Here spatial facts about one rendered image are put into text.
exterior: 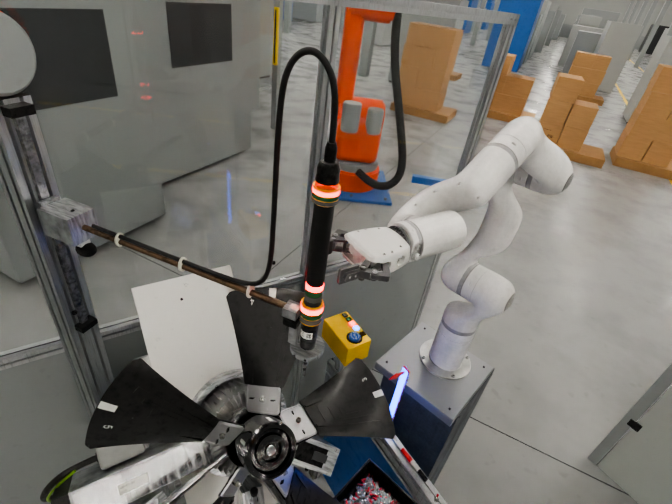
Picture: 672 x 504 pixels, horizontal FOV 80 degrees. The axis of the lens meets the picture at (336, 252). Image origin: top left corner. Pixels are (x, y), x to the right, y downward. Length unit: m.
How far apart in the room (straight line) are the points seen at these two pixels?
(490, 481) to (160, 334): 1.94
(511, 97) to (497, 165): 8.90
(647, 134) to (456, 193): 7.86
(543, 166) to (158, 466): 1.15
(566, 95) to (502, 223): 6.91
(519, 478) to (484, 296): 1.53
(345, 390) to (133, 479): 0.52
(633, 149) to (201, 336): 8.22
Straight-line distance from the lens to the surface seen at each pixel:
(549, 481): 2.73
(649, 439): 2.70
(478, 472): 2.56
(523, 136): 1.02
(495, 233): 1.23
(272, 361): 0.97
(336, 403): 1.09
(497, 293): 1.29
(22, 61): 1.07
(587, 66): 14.56
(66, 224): 1.05
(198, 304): 1.16
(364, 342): 1.40
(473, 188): 0.90
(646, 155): 8.81
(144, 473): 1.10
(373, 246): 0.73
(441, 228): 0.83
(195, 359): 1.17
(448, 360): 1.50
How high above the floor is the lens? 2.07
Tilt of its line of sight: 34 degrees down
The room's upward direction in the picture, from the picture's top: 9 degrees clockwise
